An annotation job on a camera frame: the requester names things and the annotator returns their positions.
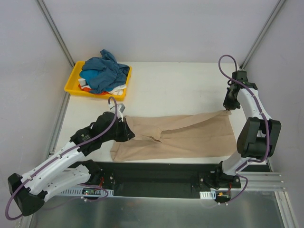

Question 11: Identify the beige t-shirt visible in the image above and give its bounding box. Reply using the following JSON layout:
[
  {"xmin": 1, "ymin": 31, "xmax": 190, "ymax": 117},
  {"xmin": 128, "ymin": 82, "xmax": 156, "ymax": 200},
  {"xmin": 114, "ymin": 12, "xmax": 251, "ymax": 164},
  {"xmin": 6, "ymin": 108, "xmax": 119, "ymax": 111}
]
[{"xmin": 110, "ymin": 111, "xmax": 236, "ymax": 162}]

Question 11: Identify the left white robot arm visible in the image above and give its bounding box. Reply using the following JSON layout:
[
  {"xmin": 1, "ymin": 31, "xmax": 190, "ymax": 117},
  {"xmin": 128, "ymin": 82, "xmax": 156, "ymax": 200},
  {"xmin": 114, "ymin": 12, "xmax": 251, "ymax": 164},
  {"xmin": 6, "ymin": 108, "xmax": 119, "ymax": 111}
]
[{"xmin": 5, "ymin": 112, "xmax": 135, "ymax": 220}]

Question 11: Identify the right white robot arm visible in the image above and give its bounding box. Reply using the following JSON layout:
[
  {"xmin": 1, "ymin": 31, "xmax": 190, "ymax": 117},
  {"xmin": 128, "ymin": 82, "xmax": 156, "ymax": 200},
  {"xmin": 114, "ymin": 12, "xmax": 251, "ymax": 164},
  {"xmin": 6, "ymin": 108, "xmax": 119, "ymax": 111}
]
[{"xmin": 214, "ymin": 70, "xmax": 281, "ymax": 188}]

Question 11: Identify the white shirt in tray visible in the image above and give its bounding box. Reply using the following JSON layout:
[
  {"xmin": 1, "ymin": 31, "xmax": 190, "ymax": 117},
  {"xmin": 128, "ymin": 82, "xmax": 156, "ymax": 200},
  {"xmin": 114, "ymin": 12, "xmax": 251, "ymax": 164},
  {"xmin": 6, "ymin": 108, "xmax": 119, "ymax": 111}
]
[{"xmin": 78, "ymin": 78, "xmax": 127, "ymax": 95}]

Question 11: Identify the dark blue shirt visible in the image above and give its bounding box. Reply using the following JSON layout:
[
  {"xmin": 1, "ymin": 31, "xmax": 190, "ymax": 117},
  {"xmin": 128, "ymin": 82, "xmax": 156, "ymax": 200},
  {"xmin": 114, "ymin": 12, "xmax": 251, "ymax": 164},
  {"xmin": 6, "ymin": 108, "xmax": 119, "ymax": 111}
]
[{"xmin": 82, "ymin": 49, "xmax": 130, "ymax": 94}]

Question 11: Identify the orange shirt in tray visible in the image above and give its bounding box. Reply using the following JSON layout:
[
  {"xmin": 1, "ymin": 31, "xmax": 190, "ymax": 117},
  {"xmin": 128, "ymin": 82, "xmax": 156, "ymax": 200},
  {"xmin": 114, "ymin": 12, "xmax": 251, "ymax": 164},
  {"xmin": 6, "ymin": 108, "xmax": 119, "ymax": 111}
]
[{"xmin": 80, "ymin": 87, "xmax": 109, "ymax": 96}]

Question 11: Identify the bright blue shirt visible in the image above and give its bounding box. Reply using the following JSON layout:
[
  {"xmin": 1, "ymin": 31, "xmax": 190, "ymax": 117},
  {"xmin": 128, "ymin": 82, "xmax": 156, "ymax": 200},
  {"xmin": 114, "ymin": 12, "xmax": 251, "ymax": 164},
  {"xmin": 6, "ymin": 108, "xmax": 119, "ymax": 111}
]
[{"xmin": 79, "ymin": 70, "xmax": 99, "ymax": 83}]

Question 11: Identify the yellow plastic tray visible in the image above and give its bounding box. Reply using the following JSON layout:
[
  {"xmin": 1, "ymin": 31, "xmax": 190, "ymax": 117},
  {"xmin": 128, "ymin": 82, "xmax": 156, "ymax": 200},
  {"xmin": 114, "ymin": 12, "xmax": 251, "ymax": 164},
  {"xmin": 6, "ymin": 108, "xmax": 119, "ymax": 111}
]
[{"xmin": 64, "ymin": 61, "xmax": 133, "ymax": 101}]

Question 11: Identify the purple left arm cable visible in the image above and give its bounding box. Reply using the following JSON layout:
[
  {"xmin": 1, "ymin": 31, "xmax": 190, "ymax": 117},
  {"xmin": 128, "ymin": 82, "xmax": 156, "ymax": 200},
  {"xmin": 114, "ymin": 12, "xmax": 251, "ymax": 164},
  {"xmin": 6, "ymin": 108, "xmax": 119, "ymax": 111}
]
[{"xmin": 5, "ymin": 96, "xmax": 119, "ymax": 221}]

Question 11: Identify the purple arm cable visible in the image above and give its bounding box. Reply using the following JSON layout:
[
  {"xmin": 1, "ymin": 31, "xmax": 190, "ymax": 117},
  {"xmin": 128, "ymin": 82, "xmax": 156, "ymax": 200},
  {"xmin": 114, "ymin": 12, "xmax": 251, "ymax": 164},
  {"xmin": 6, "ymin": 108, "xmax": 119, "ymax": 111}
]
[
  {"xmin": 5, "ymin": 96, "xmax": 119, "ymax": 221},
  {"xmin": 201, "ymin": 54, "xmax": 271, "ymax": 209}
]

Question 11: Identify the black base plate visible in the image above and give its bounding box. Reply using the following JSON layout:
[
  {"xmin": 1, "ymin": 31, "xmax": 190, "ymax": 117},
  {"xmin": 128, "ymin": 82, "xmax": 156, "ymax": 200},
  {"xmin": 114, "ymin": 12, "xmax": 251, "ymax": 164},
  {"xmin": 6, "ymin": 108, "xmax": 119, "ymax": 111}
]
[{"xmin": 82, "ymin": 160, "xmax": 241, "ymax": 199}]

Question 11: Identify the left slotted cable duct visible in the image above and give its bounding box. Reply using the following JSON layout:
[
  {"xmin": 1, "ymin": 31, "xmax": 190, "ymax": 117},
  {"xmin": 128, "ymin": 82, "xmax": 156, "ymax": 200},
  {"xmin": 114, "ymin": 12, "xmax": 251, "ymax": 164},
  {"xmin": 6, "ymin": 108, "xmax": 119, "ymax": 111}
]
[{"xmin": 58, "ymin": 187, "xmax": 114, "ymax": 197}]

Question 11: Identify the slotted cable duct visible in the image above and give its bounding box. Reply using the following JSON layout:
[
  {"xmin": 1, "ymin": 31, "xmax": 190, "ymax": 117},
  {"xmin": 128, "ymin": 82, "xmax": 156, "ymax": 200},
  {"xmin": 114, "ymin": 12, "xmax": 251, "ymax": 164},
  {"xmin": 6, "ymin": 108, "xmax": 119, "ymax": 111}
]
[
  {"xmin": 58, "ymin": 187, "xmax": 114, "ymax": 197},
  {"xmin": 199, "ymin": 190, "xmax": 216, "ymax": 200}
]

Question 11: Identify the aluminium frame rail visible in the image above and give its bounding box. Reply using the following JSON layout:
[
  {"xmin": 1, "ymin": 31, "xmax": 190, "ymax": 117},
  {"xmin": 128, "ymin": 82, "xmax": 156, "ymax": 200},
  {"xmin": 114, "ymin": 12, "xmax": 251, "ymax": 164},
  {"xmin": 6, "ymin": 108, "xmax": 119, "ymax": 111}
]
[{"xmin": 29, "ymin": 167, "xmax": 287, "ymax": 191}]

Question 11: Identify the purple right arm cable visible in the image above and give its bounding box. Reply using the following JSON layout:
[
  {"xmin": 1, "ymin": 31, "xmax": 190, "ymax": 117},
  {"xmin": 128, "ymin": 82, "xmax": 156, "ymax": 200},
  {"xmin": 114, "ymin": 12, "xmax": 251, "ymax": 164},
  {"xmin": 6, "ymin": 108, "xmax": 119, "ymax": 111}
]
[{"xmin": 201, "ymin": 54, "xmax": 271, "ymax": 209}]

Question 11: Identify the right slotted cable duct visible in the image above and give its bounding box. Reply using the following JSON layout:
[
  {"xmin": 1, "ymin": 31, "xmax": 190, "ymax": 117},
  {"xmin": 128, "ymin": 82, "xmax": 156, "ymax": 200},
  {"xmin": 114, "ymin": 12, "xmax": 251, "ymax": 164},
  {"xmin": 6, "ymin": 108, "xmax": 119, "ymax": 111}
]
[{"xmin": 199, "ymin": 190, "xmax": 216, "ymax": 200}]

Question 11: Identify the right corner aluminium post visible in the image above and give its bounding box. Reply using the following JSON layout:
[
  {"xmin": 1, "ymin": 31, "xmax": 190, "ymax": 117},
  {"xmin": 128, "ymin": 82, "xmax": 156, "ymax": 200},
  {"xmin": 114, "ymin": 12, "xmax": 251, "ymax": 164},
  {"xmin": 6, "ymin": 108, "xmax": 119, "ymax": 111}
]
[{"xmin": 239, "ymin": 0, "xmax": 288, "ymax": 69}]

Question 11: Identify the corner aluminium post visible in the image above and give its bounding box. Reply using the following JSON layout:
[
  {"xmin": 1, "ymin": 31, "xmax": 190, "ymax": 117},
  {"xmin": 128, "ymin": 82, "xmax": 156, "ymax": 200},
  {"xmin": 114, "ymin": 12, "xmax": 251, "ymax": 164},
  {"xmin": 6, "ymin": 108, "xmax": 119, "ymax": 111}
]
[
  {"xmin": 239, "ymin": 0, "xmax": 288, "ymax": 69},
  {"xmin": 35, "ymin": 0, "xmax": 75, "ymax": 67}
]

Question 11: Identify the left corner aluminium post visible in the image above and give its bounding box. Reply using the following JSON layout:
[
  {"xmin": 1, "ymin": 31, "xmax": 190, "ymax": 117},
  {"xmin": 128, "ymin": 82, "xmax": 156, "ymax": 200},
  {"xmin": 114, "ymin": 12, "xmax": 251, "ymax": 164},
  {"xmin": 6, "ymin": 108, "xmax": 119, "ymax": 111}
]
[{"xmin": 35, "ymin": 0, "xmax": 75, "ymax": 67}]

